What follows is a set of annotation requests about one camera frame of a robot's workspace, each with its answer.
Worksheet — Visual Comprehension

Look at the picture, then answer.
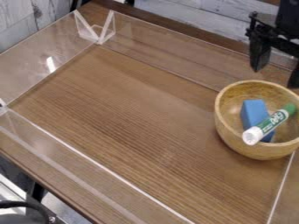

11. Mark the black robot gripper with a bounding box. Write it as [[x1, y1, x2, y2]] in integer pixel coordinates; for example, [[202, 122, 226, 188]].
[[246, 11, 299, 88]]

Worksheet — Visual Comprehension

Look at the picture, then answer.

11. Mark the green and white marker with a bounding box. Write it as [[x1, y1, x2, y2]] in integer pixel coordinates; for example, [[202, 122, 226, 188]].
[[257, 104, 297, 136]]

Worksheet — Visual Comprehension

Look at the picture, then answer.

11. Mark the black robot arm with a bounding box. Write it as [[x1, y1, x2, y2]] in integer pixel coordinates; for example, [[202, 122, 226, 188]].
[[246, 0, 299, 88]]

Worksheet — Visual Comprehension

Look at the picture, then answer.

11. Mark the brown wooden bowl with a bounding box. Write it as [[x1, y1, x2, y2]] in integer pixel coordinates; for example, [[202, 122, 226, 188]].
[[214, 80, 299, 160]]

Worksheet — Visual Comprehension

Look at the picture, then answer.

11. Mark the blue rectangular block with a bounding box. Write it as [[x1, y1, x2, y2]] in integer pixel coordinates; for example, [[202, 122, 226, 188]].
[[241, 99, 276, 145]]

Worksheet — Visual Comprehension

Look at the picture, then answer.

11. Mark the clear acrylic corner bracket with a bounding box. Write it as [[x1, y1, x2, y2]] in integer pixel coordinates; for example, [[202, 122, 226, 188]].
[[74, 10, 117, 45]]

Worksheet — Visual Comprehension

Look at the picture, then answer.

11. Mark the black metal table frame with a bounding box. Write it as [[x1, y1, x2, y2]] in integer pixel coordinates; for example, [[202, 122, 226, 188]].
[[0, 156, 67, 224]]

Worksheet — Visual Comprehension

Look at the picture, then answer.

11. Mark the black cable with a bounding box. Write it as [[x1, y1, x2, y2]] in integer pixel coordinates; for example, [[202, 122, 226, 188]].
[[0, 200, 53, 224]]

